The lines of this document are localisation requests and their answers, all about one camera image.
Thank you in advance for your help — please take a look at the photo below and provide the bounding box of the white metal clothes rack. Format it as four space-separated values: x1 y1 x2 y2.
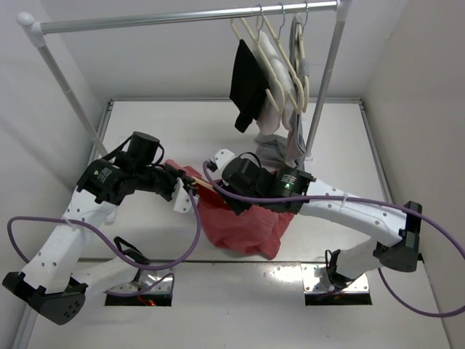
16 1 352 159

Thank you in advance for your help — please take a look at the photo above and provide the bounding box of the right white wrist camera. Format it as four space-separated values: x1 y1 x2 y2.
207 148 236 173

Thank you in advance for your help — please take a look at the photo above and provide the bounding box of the peach plastic hanger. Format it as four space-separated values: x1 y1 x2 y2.
193 177 218 191

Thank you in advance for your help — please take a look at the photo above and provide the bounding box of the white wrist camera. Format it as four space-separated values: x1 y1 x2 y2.
171 178 198 214
207 148 236 173

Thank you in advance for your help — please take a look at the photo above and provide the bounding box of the white hanging garment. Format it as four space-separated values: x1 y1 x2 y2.
253 32 297 135

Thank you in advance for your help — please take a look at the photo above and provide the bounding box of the cream hanger with white garment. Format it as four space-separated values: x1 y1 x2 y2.
256 18 303 113

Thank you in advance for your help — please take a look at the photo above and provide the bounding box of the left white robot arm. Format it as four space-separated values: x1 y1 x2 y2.
2 132 184 325

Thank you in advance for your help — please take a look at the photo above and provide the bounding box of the grey hanging garment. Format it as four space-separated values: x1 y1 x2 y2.
254 14 312 172

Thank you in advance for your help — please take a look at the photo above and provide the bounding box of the cream hanger with black garment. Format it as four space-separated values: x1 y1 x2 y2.
240 4 286 115

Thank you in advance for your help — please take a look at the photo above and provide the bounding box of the black hanging garment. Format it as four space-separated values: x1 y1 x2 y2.
229 39 270 133

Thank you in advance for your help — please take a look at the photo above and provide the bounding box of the cream hanger with grey garment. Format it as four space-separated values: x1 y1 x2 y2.
290 15 310 113

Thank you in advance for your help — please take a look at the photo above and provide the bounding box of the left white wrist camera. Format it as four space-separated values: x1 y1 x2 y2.
171 178 198 214

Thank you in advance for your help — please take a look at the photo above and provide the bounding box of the red t shirt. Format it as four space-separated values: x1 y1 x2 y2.
161 159 294 260

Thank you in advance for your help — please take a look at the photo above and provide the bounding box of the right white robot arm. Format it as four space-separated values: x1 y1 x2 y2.
207 149 422 292

